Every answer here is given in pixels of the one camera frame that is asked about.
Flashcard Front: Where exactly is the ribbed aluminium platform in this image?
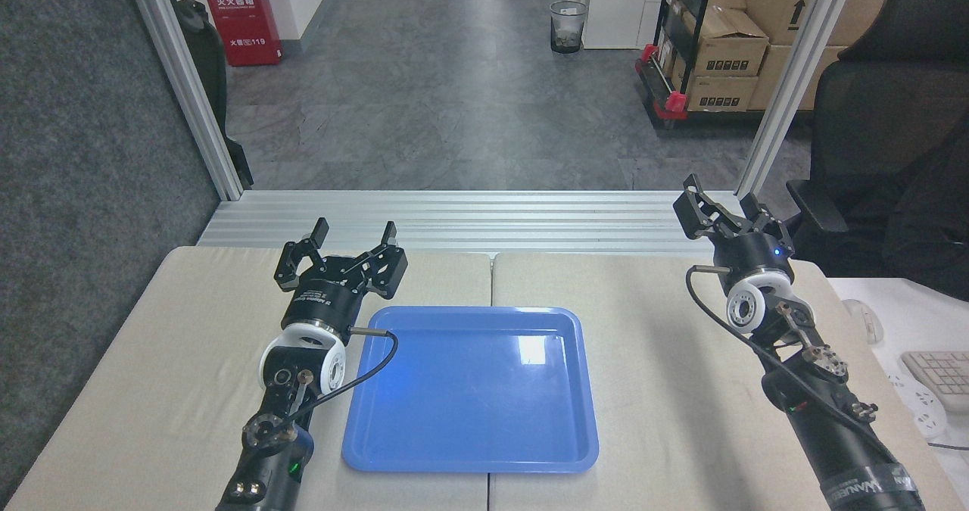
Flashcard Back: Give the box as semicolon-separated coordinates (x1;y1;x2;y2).
197;190;746;256

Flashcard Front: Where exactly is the white computer mouse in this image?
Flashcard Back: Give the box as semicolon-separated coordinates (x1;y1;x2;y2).
843;299;885;344

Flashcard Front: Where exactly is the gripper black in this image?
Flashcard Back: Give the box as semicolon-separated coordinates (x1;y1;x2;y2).
673;174;794;288
274;218;408;332

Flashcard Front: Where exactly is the white side desk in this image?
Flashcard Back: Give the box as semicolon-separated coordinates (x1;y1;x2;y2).
825;276;969;511

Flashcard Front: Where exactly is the plain brown cardboard box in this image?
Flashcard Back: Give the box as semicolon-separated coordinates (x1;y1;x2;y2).
749;44;846;111

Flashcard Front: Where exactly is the black office chair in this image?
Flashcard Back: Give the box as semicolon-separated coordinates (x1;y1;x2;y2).
786;0;969;301

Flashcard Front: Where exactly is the grey felt partition panel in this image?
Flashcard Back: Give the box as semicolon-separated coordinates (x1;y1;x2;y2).
0;0;222;489

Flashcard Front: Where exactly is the blue plastic tray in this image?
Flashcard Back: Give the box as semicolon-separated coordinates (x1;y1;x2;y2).
341;306;600;474

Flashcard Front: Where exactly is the white cabinet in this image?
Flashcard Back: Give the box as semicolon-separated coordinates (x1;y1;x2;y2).
568;0;675;50

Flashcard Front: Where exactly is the silver aluminium post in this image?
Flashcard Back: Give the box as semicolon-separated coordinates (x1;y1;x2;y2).
121;0;245;201
736;0;862;198

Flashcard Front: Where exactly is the large cardboard box with arrow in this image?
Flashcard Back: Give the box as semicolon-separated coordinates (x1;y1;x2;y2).
740;0;907;46

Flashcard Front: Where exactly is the white keyboard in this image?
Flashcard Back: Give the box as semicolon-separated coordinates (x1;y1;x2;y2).
899;351;969;413

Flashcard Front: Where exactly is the red fire extinguisher box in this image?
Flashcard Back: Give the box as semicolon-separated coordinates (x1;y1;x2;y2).
198;0;283;67

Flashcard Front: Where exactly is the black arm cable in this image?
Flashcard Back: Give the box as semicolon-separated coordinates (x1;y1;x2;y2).
685;264;898;459
288;328;400;425

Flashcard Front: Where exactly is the cardboard box with black labels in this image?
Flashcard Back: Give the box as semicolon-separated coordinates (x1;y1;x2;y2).
684;8;770;78

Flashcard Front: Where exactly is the black mesh waste bin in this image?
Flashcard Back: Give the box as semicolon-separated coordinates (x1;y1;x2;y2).
550;1;589;55

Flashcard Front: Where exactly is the white power strip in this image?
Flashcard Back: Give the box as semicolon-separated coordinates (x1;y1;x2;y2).
886;371;949;440

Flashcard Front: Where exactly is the flat cardboard box with labels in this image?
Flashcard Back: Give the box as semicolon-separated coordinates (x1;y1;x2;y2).
684;76;759;112

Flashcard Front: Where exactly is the black cart with red corners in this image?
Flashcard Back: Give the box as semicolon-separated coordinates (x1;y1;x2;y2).
634;0;765;129

